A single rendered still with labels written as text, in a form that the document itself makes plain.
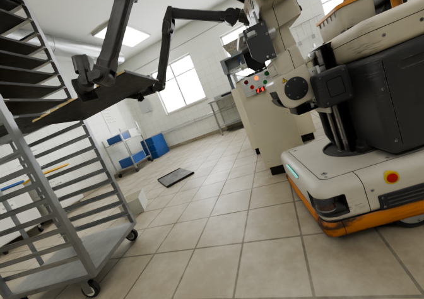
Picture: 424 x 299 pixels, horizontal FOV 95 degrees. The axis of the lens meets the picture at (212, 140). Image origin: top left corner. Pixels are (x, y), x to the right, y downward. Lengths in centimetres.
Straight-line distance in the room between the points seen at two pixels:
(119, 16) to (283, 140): 132
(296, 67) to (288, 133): 75
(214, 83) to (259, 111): 403
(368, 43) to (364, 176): 49
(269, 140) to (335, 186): 84
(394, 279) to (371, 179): 32
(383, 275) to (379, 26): 84
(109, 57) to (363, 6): 104
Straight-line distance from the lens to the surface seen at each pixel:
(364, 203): 99
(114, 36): 91
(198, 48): 578
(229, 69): 243
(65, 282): 156
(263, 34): 98
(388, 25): 98
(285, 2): 109
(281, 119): 162
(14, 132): 132
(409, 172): 103
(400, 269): 100
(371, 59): 95
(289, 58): 100
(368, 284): 96
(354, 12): 113
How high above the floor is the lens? 73
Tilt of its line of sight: 9 degrees down
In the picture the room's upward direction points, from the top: 22 degrees counter-clockwise
